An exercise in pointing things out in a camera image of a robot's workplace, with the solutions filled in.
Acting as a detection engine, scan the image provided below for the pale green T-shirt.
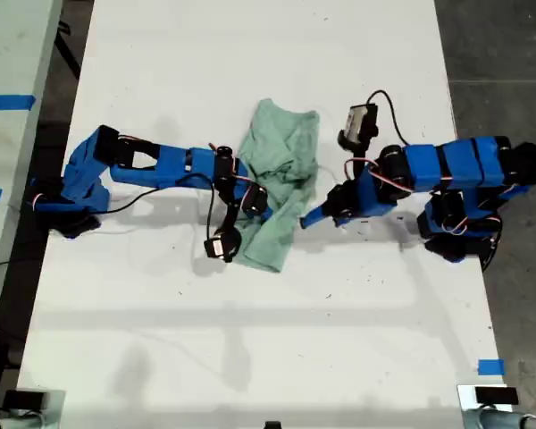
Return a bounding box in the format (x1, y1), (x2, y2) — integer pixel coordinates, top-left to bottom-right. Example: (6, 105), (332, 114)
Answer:
(230, 98), (322, 274)

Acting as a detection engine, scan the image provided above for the black camera box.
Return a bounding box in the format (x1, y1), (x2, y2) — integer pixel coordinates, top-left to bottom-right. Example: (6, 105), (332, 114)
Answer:
(204, 228), (243, 264)
(337, 103), (381, 151)

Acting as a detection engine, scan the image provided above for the black camera cable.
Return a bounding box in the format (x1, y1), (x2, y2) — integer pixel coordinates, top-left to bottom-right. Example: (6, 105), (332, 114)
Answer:
(365, 90), (412, 147)
(100, 172), (218, 242)

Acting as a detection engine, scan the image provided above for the black arm base cable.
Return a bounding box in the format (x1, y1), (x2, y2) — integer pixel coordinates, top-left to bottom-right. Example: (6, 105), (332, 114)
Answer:
(481, 223), (504, 273)

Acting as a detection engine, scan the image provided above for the pale grey pipe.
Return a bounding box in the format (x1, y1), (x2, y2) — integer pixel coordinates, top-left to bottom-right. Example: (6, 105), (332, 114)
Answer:
(0, 410), (46, 429)
(464, 408), (536, 429)

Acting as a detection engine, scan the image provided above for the black stand leg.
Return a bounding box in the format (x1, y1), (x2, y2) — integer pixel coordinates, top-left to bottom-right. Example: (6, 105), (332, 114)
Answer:
(53, 6), (82, 82)

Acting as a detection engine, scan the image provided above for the pale side table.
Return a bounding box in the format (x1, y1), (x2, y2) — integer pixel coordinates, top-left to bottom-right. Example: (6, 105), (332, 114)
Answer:
(0, 0), (64, 323)

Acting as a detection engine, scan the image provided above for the black camera stalk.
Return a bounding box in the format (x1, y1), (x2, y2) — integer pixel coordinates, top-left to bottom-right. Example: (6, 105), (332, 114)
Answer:
(221, 200), (241, 236)
(343, 145), (372, 180)

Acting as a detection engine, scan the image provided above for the long blue tape strip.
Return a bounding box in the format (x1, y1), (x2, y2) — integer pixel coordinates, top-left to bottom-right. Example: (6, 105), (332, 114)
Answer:
(0, 94), (38, 111)

